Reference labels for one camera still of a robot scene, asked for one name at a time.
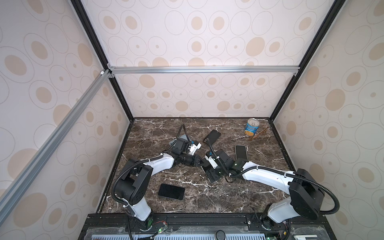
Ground light blue cased phone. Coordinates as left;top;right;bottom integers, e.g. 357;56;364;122
235;145;248;160

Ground black smartphone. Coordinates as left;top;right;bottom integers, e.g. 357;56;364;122
158;184;185;201

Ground light blue phone case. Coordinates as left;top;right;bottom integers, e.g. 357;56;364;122
169;136;192;147

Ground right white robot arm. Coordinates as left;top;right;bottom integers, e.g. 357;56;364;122
199;150;325;229

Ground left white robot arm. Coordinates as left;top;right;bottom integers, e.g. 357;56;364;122
111;138;201;222

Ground brown twig pieces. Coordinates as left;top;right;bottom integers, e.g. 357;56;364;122
248;127;270;141

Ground open tin can blue label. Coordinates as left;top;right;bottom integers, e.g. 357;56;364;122
245;118;260;137

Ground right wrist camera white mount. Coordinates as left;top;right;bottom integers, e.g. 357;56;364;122
205;152;218;169

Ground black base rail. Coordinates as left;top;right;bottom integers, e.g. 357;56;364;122
78;213;336;240

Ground silver aluminium rail back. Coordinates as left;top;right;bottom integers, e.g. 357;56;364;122
108;65;300;76

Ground silver aluminium rail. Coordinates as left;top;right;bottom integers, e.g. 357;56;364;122
108;65;300;76
1;69;111;224

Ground black vertical frame post right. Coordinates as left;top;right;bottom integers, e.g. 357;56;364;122
270;0;346;123

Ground black vertical frame post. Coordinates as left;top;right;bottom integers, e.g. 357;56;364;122
70;0;135;122
270;0;346;123

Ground silver aluminium rail left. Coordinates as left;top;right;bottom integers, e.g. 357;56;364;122
1;69;111;224

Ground black vertical frame post left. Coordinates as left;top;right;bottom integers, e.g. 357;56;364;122
70;0;135;122

